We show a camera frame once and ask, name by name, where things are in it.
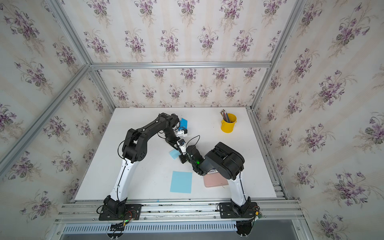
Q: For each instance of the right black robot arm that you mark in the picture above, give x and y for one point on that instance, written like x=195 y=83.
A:
x=229 y=164

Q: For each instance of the white vented cable duct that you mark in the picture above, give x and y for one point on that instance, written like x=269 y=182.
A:
x=159 y=227

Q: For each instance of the pink eraser case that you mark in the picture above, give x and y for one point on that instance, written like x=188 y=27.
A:
x=215 y=180

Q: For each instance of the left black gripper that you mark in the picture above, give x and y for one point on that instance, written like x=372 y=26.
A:
x=174 y=142

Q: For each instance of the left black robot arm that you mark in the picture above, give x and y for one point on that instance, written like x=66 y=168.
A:
x=134 y=150

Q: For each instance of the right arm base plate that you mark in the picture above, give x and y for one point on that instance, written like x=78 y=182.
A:
x=230 y=210

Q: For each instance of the light blue front paper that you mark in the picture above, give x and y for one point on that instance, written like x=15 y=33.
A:
x=181 y=182

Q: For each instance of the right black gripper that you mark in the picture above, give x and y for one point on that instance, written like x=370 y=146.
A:
x=181 y=159

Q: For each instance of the yellow pencil cup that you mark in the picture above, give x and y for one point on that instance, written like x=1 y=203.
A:
x=228 y=127

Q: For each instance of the light blue paper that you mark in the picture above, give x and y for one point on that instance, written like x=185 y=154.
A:
x=174 y=154
x=181 y=182

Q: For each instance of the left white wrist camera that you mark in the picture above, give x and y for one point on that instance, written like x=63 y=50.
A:
x=182 y=132

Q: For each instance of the bright blue square paper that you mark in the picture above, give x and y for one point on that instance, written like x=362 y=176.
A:
x=183 y=124

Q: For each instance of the colored pencils bundle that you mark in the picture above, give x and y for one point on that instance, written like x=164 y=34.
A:
x=225 y=116

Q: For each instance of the aluminium front rail frame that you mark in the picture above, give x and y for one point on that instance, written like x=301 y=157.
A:
x=87 y=212

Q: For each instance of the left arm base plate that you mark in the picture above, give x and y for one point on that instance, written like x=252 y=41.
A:
x=128 y=212

